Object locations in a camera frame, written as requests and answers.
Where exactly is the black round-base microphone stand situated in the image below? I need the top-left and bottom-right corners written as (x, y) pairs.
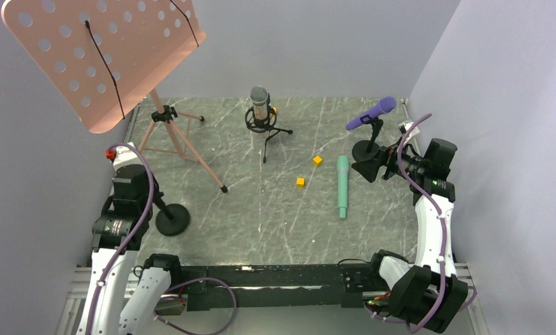
top-left (351, 119), bottom-right (384, 162)

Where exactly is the purple plastic microphone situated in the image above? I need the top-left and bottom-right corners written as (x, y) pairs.
top-left (345, 96), bottom-right (397, 131)

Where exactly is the glitter microphone with mesh head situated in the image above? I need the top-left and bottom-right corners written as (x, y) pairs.
top-left (247, 85), bottom-right (270, 132)

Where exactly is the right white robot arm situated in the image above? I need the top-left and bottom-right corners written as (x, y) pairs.
top-left (351, 138), bottom-right (468, 334)

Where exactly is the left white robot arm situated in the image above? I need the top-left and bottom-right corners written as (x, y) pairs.
top-left (77, 164), bottom-right (191, 334)

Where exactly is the pink perforated music stand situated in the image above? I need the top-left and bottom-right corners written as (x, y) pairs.
top-left (1, 0), bottom-right (229, 193)

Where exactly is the teal plastic microphone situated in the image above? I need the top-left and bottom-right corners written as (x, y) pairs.
top-left (337, 155), bottom-right (350, 220)

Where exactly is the yellow cube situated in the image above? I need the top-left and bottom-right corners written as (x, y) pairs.
top-left (312, 156), bottom-right (323, 167)
top-left (296, 177), bottom-right (305, 188)

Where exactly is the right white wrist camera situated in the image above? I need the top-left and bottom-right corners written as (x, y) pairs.
top-left (397, 119), bottom-right (420, 145)

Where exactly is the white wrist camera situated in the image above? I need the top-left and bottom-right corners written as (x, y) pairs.
top-left (397, 119), bottom-right (420, 145)
top-left (105, 146), bottom-right (140, 170)

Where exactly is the black shock mount tripod stand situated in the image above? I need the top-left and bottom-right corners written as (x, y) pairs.
top-left (244, 105), bottom-right (293, 163)

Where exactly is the black base frame bar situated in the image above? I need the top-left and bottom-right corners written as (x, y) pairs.
top-left (170, 262), bottom-right (388, 311)

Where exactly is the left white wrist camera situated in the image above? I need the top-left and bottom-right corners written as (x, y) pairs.
top-left (105, 146), bottom-right (140, 170)

